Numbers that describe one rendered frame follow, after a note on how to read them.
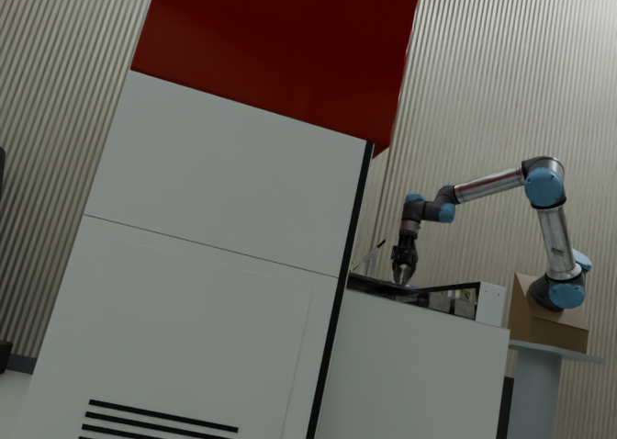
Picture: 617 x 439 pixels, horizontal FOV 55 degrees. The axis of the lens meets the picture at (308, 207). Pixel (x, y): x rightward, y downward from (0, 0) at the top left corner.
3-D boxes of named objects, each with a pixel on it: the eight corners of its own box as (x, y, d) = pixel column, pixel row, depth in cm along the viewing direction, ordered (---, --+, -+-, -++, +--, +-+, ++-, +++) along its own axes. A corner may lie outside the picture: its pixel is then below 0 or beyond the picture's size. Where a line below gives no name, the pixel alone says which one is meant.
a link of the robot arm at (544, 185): (588, 289, 219) (561, 154, 201) (588, 312, 207) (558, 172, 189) (555, 291, 225) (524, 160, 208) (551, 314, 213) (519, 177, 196)
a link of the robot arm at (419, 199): (425, 193, 222) (403, 191, 226) (420, 220, 220) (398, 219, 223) (429, 199, 229) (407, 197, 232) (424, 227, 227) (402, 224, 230)
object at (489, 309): (475, 322, 194) (481, 281, 197) (409, 321, 247) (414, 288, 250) (500, 329, 196) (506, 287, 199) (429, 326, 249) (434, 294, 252)
